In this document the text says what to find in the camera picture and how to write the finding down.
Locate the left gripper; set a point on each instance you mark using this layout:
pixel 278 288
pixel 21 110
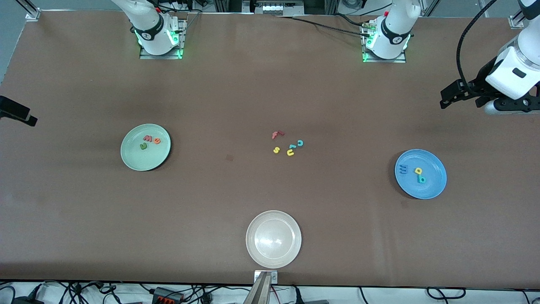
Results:
pixel 479 84

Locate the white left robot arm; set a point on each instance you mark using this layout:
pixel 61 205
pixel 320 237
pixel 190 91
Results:
pixel 394 29

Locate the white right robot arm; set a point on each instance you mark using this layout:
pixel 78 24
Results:
pixel 147 25

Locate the blue plate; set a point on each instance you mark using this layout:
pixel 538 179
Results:
pixel 430 188

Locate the green plate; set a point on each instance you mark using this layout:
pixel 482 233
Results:
pixel 145 158

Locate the metal connector box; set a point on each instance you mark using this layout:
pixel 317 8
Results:
pixel 274 7

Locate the black power strip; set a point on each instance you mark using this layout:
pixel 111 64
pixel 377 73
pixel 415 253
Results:
pixel 166 295

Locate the cream plate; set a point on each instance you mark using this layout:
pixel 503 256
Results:
pixel 273 239

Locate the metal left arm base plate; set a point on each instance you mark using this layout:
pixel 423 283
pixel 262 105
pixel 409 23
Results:
pixel 396 60

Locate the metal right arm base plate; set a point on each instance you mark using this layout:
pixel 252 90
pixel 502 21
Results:
pixel 145 56

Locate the small metal bracket plate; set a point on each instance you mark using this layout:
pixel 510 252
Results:
pixel 274 276

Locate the aluminium camera pole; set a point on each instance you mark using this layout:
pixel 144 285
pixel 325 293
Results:
pixel 259 293

